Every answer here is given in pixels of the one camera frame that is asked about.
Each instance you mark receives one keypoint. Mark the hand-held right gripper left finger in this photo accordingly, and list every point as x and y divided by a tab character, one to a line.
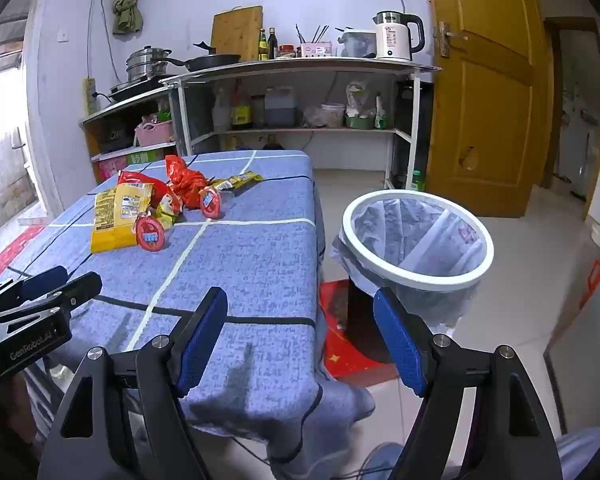
202	342

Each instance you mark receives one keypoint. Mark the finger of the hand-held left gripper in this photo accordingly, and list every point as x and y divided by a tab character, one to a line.
82	287
45	280

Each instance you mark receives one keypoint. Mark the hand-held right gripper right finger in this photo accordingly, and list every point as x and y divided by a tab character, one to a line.
397	347

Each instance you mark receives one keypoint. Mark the white-rim mesh waste bin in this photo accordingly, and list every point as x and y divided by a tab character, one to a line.
420	283

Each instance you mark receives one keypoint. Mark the yellow snack bag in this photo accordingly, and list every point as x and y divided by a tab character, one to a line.
115	215

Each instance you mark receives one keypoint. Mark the round red-lid cup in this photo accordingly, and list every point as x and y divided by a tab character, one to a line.
211	202
150	234

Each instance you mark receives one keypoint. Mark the clear plastic bin liner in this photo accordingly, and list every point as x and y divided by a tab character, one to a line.
430	240

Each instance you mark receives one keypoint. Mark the small yellow-green wrapper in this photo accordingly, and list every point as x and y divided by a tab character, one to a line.
167	211

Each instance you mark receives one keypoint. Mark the red snack bag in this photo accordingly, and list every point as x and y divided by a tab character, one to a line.
140	178

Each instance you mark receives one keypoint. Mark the red wrapper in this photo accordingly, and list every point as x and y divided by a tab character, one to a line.
187	185

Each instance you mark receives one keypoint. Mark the long yellow wrapper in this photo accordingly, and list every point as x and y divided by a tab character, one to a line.
240	180

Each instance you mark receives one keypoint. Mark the red floor mat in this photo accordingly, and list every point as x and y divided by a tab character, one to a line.
345	357
15	250

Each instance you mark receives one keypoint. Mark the dark stool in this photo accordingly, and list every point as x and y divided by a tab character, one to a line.
362	320

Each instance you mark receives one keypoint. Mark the blue checked tablecloth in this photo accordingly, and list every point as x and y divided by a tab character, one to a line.
260	260

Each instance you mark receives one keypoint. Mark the person's trouser leg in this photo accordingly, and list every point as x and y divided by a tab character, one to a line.
580	455
385	462

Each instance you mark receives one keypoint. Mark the pink carton box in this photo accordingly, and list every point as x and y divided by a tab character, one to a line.
112	167

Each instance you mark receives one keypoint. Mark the green carton box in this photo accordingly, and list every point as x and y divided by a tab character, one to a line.
147	156

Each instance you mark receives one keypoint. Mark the green plastic bottle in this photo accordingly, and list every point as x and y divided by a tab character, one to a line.
417	181

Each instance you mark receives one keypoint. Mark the pink plastic basket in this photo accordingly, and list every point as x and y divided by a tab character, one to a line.
152	133

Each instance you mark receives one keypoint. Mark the yellow power strip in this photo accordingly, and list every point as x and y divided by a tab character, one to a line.
89	97

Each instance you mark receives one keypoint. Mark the black induction cooker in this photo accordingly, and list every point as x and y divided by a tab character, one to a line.
130	91

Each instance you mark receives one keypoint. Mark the clear plastic bottle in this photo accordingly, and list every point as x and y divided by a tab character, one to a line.
221	112

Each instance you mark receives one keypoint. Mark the steel steamer pot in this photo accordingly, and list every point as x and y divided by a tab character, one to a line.
145	65

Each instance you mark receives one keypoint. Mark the brown oil bottle yellow label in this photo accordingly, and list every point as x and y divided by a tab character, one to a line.
241	110

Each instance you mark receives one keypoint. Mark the white plastic tub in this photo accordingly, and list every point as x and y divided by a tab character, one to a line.
333	116

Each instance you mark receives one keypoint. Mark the crumpled clear plastic bag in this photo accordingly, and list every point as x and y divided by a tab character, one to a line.
312	117

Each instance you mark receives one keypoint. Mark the dark liquid jerrycan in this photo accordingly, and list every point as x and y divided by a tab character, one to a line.
281	107

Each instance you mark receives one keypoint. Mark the yellow wooden door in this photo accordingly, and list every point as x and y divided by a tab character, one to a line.
480	110

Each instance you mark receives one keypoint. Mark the white food bag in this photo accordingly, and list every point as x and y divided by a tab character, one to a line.
357	97

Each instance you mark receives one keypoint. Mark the black frying pan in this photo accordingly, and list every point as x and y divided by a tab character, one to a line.
215	61

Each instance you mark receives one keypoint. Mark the white kitchen shelf unit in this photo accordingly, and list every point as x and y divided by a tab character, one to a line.
290	63

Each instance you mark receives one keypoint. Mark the wooden cutting board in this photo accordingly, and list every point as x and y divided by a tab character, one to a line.
235	32

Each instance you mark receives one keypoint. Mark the green glass bottle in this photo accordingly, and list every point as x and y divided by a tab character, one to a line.
263	47

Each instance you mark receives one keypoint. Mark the red-lid jar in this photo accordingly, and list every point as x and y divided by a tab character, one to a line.
286	51

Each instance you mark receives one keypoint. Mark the dark sauce bottle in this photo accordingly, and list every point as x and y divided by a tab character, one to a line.
273	47

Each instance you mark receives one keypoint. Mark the white electric kettle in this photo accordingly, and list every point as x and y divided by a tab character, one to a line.
392	40

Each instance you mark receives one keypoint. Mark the clear plastic container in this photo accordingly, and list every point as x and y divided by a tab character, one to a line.
357	42

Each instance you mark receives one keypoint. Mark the pink chopstick holder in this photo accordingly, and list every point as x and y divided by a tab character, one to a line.
317	49

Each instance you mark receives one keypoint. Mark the bundle of chopsticks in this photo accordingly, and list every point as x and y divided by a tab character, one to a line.
314	35

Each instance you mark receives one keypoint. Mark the white wall switch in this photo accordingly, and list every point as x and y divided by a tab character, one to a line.
63	34

